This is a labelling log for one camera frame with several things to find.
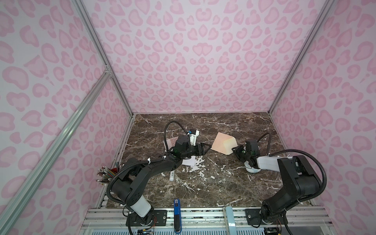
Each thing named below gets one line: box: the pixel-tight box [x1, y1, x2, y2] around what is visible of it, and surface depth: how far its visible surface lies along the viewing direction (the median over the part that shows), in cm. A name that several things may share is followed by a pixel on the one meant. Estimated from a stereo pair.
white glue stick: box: [169, 169, 175, 182], surface depth 87 cm
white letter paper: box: [181, 155, 196, 166], surface depth 92 cm
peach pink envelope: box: [210, 131, 238, 156], surface depth 103 cm
